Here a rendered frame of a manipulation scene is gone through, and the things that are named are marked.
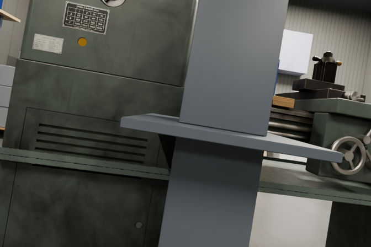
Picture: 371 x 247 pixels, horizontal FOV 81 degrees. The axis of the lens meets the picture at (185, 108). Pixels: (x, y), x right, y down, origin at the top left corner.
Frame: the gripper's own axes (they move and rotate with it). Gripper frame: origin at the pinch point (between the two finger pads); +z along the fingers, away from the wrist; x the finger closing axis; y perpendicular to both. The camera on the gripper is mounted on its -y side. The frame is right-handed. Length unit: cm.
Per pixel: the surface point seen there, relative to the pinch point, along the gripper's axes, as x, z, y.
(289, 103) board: 55, 45, 6
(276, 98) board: 49, 44, 6
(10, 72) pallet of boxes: -203, 42, -218
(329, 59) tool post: 76, 20, -1
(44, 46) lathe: -43, 41, 14
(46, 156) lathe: -35, 78, 18
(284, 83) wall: 217, -24, -279
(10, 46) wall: -243, -1, -271
